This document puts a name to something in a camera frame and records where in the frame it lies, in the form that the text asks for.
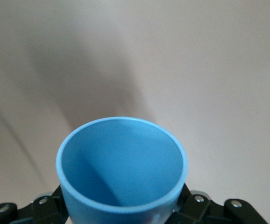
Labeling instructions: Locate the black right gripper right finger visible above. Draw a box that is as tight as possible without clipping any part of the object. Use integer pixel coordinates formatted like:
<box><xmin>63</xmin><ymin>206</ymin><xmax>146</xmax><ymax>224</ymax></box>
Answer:
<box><xmin>165</xmin><ymin>182</ymin><xmax>268</xmax><ymax>224</ymax></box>

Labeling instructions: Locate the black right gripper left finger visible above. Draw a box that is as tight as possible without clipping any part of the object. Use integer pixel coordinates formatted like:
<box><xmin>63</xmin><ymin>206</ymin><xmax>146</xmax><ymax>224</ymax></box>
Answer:
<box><xmin>0</xmin><ymin>184</ymin><xmax>69</xmax><ymax>224</ymax></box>

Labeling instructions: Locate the blue plastic cup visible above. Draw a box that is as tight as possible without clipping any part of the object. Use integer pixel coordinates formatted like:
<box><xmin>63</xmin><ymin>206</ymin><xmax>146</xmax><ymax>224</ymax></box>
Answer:
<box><xmin>56</xmin><ymin>117</ymin><xmax>188</xmax><ymax>224</ymax></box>

